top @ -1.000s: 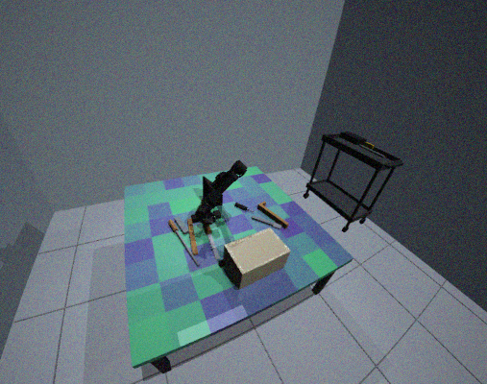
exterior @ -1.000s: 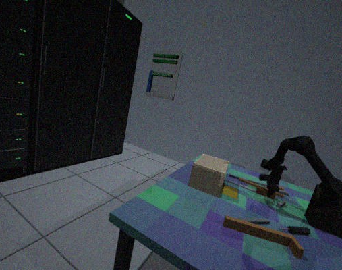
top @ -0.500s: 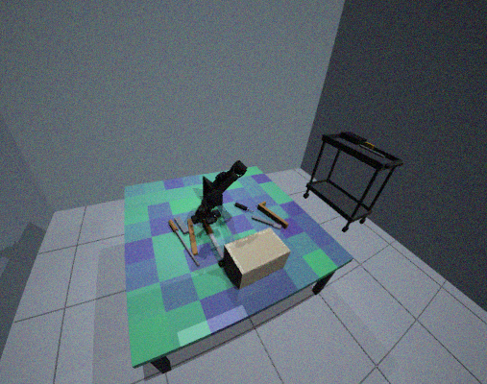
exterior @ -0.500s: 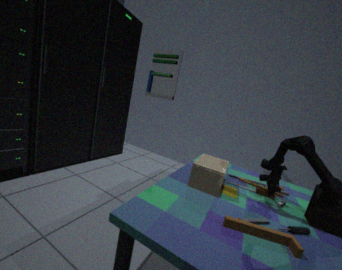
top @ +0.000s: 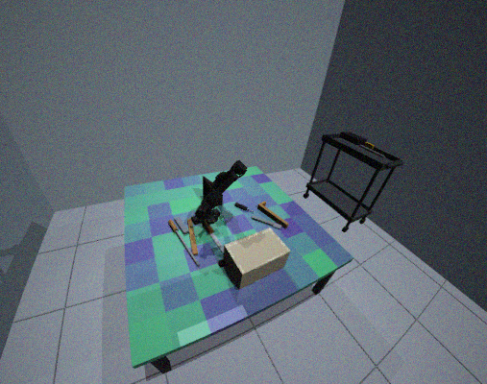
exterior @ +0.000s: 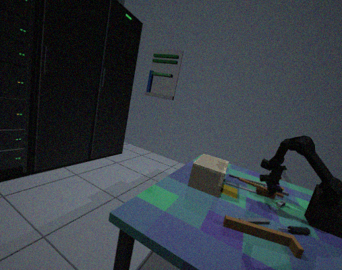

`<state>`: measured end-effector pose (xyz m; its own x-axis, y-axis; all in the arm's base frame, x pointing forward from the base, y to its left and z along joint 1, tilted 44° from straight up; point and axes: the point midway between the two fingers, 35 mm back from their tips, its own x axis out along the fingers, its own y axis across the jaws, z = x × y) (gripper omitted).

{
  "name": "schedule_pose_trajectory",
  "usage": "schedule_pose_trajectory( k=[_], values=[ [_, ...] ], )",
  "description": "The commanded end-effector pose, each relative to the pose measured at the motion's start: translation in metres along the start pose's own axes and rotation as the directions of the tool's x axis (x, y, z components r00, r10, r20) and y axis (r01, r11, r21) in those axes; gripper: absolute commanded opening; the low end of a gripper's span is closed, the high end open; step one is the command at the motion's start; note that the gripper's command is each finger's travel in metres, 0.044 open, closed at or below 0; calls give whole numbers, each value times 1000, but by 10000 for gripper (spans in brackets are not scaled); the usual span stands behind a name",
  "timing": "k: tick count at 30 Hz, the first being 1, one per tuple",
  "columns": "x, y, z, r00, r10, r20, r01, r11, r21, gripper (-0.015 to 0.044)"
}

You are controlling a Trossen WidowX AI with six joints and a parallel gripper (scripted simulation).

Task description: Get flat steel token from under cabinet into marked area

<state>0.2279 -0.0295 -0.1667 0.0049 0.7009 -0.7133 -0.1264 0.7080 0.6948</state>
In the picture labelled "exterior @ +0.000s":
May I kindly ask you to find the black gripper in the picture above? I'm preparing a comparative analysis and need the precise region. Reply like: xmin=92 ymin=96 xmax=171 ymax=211
xmin=266 ymin=173 xmax=283 ymax=196

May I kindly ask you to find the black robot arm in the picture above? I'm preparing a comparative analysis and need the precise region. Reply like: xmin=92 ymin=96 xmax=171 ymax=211
xmin=260 ymin=136 xmax=342 ymax=209

